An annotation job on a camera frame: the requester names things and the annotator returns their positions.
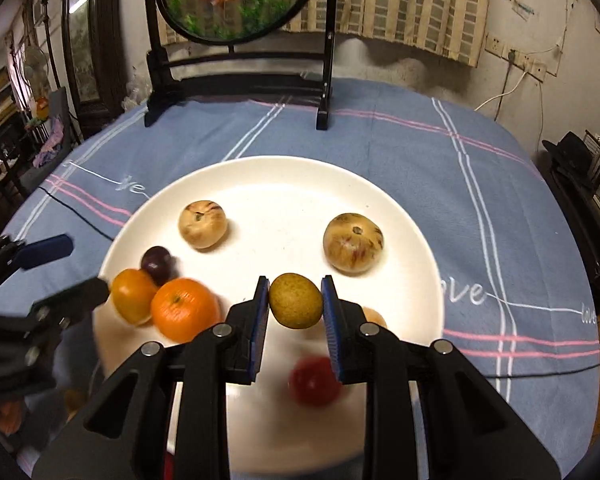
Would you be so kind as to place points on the blue striped tablecloth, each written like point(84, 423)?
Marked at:
point(380, 150)

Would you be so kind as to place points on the pale striped round fruit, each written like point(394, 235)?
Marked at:
point(202, 224)

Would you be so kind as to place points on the clear plastic bag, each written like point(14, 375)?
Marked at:
point(135, 95)

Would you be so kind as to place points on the purple cloth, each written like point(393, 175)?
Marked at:
point(50, 142)

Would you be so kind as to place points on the yellow-brown longan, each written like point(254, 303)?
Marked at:
point(296, 306)

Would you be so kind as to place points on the white standing fan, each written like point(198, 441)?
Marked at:
point(32, 62)

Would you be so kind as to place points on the white wall sockets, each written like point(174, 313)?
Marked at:
point(517, 56)

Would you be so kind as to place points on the white oval plate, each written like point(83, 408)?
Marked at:
point(280, 220)

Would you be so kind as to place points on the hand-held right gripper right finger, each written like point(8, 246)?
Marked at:
point(330, 330)

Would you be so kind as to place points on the dark wood framed painting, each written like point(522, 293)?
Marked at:
point(87, 45)

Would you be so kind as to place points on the yellow-orange round fruit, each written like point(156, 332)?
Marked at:
point(132, 296)

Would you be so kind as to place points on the beige striped curtain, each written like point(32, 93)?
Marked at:
point(405, 5)

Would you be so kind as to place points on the large orange mandarin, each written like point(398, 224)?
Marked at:
point(185, 309)

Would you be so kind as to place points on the black framed goldfish table screen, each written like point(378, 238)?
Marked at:
point(240, 0)

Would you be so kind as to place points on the red cherry tomato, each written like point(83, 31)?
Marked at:
point(315, 380)

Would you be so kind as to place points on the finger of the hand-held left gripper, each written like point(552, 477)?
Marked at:
point(45, 251)
point(80, 297)

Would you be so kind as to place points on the black chair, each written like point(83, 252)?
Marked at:
point(60, 107)

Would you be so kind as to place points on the dark pole stand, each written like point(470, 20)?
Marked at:
point(48, 30)

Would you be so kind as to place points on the large pale yellow fruit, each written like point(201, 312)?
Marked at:
point(352, 242)

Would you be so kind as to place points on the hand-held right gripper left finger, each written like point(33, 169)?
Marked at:
point(262, 330)

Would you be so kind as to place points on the black hat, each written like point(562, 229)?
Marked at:
point(570, 152)

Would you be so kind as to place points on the small dark plum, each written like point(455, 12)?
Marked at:
point(156, 264)

